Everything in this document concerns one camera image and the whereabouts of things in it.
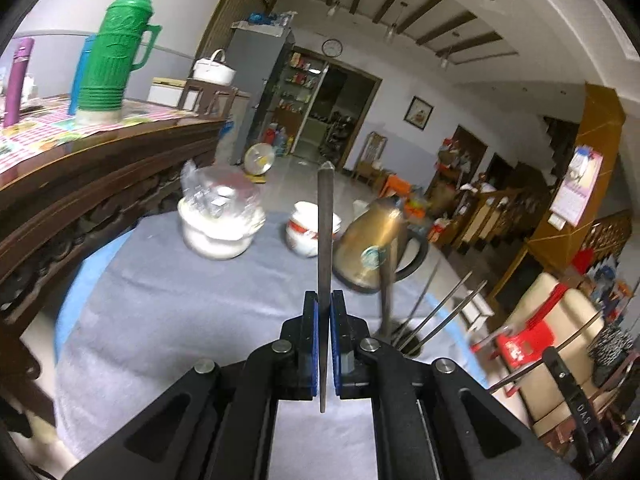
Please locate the dark grey chopstick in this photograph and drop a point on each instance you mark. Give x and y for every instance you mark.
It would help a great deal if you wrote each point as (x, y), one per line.
(565, 340)
(425, 295)
(440, 307)
(386, 295)
(325, 240)
(452, 317)

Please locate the white ceramic pot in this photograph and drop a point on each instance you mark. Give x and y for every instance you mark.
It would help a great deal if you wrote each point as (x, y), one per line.
(215, 240)

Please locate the stocked storage shelf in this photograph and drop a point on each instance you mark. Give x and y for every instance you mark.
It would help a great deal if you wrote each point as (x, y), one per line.
(297, 90)

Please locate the round wall clock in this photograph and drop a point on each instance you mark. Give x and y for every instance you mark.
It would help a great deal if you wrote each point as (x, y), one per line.
(332, 48)

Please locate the wall calendar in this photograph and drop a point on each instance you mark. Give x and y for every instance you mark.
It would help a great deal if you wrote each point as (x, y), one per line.
(575, 185)

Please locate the carved wooden cabinet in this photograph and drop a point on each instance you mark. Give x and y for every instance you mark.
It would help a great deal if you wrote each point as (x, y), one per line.
(75, 185)

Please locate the grey refrigerator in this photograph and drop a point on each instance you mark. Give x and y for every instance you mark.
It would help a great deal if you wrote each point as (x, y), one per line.
(255, 85)

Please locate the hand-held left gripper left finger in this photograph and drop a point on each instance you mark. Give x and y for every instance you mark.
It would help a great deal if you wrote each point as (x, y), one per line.
(312, 345)

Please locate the framed wall picture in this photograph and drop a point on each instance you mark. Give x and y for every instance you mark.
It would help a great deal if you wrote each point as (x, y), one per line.
(418, 114)

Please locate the green thermos jug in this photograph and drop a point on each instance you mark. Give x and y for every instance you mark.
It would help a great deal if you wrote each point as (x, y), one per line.
(112, 55)

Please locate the beige armchair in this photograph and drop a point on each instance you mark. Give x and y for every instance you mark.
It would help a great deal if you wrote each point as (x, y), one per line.
(570, 310)

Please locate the checked table cover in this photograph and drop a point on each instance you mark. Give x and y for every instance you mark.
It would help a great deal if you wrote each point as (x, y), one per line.
(50, 130)

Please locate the clear plastic bag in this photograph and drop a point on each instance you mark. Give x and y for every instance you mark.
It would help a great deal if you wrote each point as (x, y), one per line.
(220, 190)

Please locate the wooden chair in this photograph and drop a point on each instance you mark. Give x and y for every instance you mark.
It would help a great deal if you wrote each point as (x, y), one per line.
(375, 152)

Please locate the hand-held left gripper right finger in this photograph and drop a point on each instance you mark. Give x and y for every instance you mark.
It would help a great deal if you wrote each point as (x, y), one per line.
(337, 345)

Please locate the grey tablecloth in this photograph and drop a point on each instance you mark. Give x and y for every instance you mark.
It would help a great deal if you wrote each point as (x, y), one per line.
(175, 320)

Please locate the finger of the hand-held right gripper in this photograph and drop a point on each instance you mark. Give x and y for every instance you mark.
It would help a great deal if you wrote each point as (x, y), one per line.
(575, 400)

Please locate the blue cloth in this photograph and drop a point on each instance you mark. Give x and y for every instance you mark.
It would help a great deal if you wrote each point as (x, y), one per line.
(82, 280)

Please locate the white rice cooker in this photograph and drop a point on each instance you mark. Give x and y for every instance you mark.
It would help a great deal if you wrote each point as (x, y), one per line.
(214, 70)

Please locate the gold electric kettle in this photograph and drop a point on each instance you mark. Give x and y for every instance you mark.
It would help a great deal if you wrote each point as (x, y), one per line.
(370, 240)

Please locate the white box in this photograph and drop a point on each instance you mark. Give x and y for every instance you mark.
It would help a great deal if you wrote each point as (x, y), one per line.
(165, 92)

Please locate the red plastic stool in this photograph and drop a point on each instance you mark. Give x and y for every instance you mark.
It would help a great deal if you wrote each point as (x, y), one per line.
(525, 350)

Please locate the wooden stair railing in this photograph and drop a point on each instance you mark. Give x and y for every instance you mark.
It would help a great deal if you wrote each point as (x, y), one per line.
(500, 215)

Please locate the small floor fan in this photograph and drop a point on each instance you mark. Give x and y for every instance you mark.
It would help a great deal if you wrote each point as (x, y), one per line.
(260, 160)

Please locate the blue thermos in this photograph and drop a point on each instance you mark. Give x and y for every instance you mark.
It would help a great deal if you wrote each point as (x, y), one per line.
(80, 75)

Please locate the dark grey chopstick holder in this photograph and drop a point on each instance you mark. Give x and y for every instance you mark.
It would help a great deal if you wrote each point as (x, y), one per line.
(419, 347)

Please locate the purple bottle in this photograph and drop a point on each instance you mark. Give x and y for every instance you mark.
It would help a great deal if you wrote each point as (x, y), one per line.
(17, 80)

